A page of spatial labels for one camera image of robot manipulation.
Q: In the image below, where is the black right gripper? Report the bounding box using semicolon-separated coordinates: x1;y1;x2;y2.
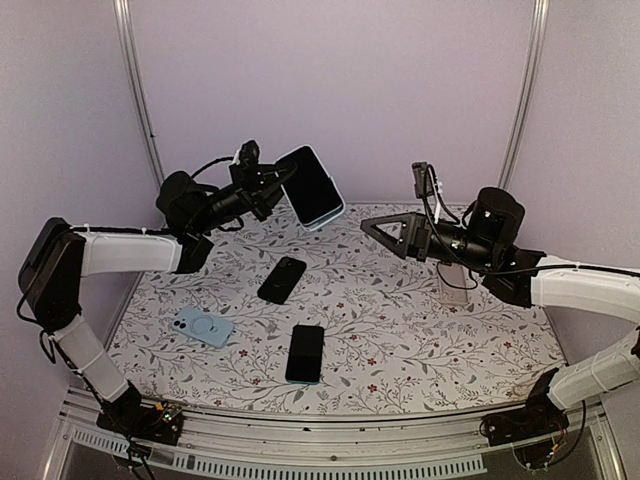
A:
360;212;497;272

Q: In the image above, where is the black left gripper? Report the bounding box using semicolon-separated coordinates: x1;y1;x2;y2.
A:
190;160;300;235

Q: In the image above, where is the phone with dark screen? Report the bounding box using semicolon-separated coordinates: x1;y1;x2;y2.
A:
275;145;346;231

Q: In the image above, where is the white phone case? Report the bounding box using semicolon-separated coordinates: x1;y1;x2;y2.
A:
436;263;469;306

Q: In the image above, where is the black cased phone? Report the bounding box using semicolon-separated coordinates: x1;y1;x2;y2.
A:
257;256;307;305

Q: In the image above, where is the bare phone dark screen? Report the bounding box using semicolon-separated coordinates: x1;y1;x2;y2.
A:
285;325;325;384

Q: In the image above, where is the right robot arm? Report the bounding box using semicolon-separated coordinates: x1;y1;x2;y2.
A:
361;187;639;436

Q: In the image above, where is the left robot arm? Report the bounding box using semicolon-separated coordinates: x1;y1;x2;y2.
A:
18;161;295;434

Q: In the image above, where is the light blue cased phone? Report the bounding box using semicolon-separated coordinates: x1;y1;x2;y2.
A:
170;308;235;349

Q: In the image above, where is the floral table mat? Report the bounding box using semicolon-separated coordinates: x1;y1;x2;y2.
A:
109;204;564;416

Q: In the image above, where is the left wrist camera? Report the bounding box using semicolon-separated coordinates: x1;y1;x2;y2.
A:
232;140;260;168

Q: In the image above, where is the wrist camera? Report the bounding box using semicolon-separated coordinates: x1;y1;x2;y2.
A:
411;162;444;224
232;140;260;168

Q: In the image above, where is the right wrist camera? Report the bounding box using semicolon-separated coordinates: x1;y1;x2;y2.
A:
411;162;444;224

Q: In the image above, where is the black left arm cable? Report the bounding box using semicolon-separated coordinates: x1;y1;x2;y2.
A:
189;155;236;181

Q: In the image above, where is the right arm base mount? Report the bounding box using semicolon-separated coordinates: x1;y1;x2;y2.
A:
478;404;569;471

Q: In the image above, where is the aluminium left corner post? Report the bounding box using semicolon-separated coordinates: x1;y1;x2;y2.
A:
113;0;166;192

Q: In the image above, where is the aluminium corner post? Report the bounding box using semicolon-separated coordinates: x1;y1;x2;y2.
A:
498;0;551;190
113;0;166;192

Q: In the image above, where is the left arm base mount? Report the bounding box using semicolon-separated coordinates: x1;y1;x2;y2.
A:
96;400;184;446

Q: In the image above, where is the aluminium front rail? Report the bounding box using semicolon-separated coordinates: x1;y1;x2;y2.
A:
40;388;627;479

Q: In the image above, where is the aluminium right corner post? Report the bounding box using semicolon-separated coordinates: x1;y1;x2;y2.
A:
498;0;551;190

